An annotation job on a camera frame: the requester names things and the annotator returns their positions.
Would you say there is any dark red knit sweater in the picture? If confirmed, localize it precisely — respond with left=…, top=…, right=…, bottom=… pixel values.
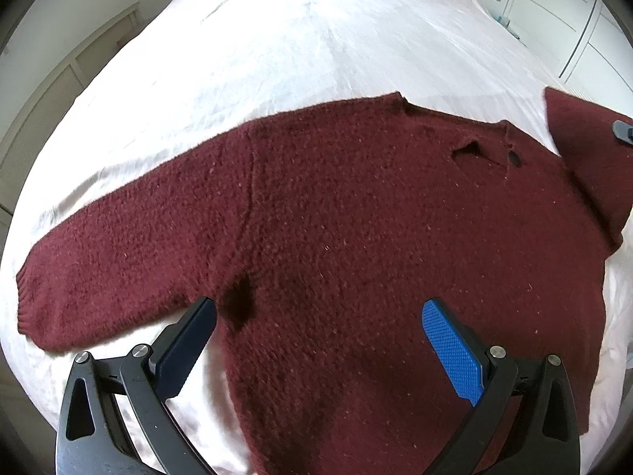
left=16, top=89, right=632, bottom=474

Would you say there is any white wardrobe with doors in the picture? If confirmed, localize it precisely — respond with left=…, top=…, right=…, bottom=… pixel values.
left=478, top=0, right=632, bottom=116

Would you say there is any white radiator cover panel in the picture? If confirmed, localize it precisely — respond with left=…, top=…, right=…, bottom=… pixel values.
left=1, top=3, right=142, bottom=215

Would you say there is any white bed sheet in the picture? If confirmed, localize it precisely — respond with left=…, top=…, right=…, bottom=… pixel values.
left=1, top=0, right=632, bottom=474

